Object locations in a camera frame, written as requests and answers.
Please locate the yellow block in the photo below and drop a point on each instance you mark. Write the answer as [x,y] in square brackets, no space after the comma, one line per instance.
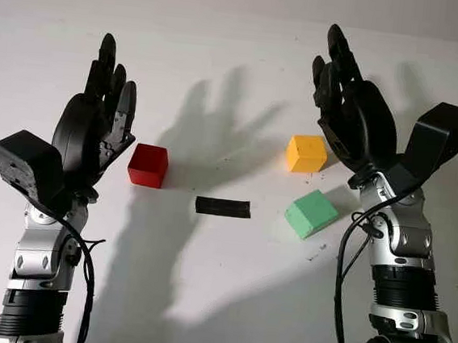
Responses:
[308,152]

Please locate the red block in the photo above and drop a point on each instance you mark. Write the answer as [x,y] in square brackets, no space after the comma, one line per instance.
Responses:
[148,165]

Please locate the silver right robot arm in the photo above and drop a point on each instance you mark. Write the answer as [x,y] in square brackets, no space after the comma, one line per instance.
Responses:
[405,237]

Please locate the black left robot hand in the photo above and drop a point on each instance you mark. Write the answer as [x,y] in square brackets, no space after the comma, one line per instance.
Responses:
[80,133]

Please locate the green block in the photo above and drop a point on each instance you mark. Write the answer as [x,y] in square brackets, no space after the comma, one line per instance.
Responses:
[312,214]

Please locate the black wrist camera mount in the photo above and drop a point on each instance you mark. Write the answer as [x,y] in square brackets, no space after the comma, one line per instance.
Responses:
[27,164]
[435,138]

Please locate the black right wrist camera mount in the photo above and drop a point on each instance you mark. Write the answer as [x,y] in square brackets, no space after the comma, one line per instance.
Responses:
[435,138]

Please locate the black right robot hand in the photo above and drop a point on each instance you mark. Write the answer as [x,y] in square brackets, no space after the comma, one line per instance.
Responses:
[369,124]

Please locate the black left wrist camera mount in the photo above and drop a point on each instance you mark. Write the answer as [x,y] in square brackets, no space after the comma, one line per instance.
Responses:
[27,164]

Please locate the black tape strip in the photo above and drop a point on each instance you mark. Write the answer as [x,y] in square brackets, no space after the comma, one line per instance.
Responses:
[223,207]

